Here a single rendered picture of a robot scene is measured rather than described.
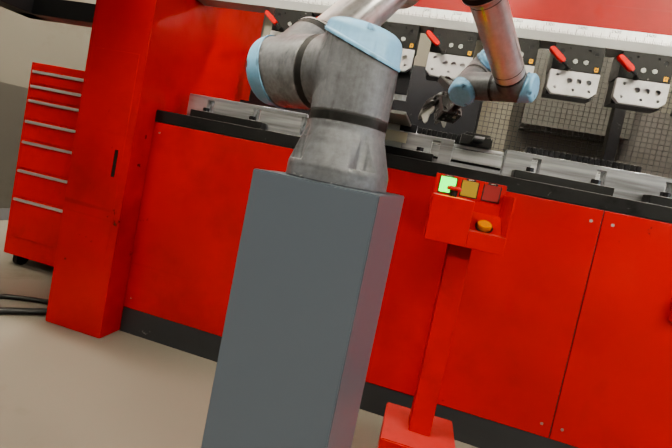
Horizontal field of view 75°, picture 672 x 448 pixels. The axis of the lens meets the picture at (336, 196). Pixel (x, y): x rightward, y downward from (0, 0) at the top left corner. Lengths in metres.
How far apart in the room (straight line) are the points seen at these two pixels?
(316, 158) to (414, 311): 1.01
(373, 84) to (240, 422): 0.49
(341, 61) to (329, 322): 0.34
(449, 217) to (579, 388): 0.73
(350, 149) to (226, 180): 1.10
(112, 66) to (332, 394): 1.48
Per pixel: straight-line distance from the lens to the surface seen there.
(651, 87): 1.72
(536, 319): 1.55
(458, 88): 1.25
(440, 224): 1.17
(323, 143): 0.59
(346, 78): 0.60
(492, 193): 1.33
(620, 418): 1.70
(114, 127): 1.79
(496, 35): 1.08
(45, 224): 2.51
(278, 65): 0.70
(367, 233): 0.54
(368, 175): 0.59
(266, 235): 0.60
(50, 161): 2.48
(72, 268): 1.93
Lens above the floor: 0.80
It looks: 4 degrees down
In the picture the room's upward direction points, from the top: 11 degrees clockwise
